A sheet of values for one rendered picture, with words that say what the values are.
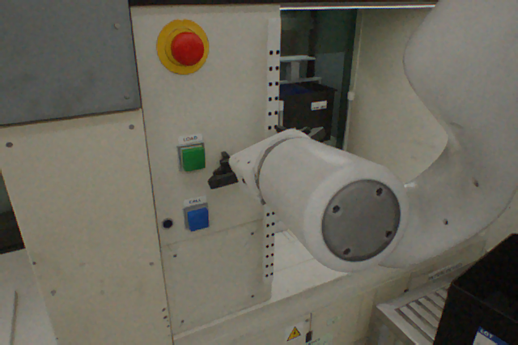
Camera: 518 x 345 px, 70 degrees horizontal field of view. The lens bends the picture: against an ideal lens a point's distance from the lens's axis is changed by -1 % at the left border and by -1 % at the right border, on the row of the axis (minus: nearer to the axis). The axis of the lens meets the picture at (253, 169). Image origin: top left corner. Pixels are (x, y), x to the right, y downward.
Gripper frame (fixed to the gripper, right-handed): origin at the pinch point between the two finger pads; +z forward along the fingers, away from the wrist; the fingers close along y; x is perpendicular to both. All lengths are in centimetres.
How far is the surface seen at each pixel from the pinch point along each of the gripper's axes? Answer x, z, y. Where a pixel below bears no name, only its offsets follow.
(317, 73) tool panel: -7, 97, 52
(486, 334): -46, -8, 24
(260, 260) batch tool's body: -21.0, 6.9, -6.0
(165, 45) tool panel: 17.8, -4.4, -6.0
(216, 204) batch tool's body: -6.0, 2.1, -8.7
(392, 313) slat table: -51, 12, 16
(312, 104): -11, 63, 33
